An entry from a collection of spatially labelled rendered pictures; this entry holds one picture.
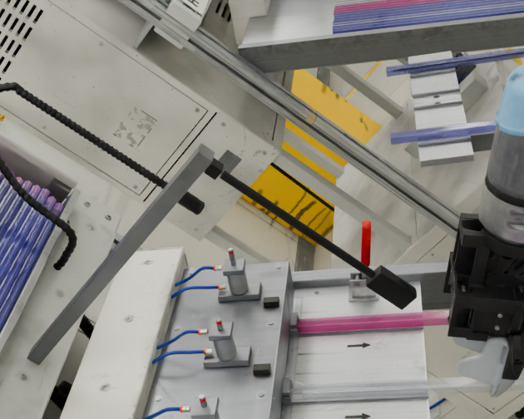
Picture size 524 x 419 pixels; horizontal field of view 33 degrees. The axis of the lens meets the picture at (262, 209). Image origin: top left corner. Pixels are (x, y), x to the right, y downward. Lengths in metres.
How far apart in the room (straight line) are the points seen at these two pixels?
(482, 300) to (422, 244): 1.20
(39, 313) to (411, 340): 0.42
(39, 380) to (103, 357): 0.08
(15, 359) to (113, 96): 1.06
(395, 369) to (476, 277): 0.19
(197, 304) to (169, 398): 0.15
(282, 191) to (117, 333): 3.25
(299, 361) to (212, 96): 0.98
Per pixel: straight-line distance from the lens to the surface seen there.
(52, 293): 1.03
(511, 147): 0.78
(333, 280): 1.13
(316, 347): 1.05
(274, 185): 4.21
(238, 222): 4.13
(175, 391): 0.95
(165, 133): 1.94
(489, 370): 0.94
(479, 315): 0.88
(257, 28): 1.93
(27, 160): 1.12
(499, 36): 1.81
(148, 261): 1.11
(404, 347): 1.04
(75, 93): 1.95
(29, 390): 0.94
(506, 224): 0.81
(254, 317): 1.01
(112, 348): 1.00
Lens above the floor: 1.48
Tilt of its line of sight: 15 degrees down
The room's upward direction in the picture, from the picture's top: 56 degrees counter-clockwise
